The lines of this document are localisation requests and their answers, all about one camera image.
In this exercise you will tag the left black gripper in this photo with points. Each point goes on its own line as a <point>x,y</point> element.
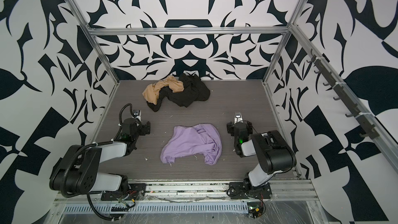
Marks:
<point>144,130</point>

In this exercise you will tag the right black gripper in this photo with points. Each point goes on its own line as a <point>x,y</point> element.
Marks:
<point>232,128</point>

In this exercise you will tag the purple cloth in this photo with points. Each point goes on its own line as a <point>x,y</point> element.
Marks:
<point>188,141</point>

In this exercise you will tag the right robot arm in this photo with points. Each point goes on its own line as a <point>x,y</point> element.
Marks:
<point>274,155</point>

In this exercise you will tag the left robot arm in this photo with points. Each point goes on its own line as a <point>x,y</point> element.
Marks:
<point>77,172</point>

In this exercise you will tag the tan cloth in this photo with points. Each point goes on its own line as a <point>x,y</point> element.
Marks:
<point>152,92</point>

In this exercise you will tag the black cloth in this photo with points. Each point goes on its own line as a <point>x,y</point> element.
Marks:
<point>194,90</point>

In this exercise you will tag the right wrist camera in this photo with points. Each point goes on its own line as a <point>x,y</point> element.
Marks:
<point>238,117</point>

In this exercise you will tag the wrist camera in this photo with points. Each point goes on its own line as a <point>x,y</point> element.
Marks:
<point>238,117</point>
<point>136,114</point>

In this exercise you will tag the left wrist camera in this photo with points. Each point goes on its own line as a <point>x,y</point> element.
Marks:
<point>136,114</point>

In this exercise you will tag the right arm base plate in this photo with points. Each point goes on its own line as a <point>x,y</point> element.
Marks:
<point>239,190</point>

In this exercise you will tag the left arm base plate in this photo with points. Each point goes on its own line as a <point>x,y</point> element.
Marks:
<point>131,192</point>

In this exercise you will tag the white slotted cable duct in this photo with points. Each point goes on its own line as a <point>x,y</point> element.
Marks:
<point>180,207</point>

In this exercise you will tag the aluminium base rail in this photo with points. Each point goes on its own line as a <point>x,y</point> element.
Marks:
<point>283,189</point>

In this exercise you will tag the aluminium frame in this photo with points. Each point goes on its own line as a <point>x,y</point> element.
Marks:
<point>385,143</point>

